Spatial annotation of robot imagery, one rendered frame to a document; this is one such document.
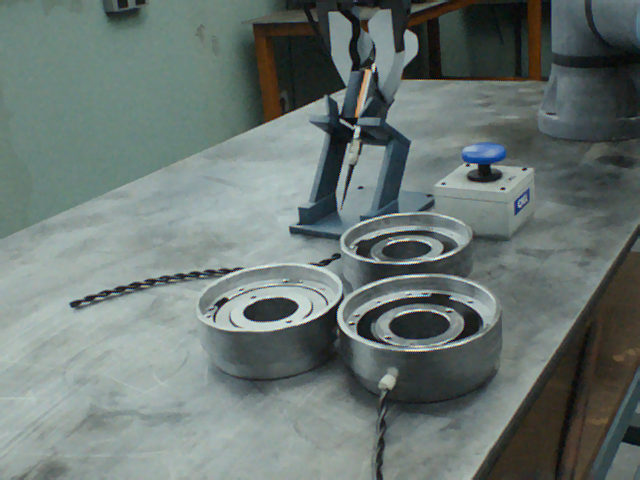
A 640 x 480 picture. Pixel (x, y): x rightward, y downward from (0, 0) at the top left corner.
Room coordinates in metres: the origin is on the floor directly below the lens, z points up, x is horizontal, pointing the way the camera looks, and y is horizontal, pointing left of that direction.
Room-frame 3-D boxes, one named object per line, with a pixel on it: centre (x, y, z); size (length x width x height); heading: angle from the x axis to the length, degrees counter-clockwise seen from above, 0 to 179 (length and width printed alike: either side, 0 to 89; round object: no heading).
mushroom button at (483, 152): (0.69, -0.16, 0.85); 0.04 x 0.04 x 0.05
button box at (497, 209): (0.69, -0.17, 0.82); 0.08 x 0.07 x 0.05; 144
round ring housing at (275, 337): (0.50, 0.04, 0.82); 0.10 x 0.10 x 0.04
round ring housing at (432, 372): (0.46, -0.06, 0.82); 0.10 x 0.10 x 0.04
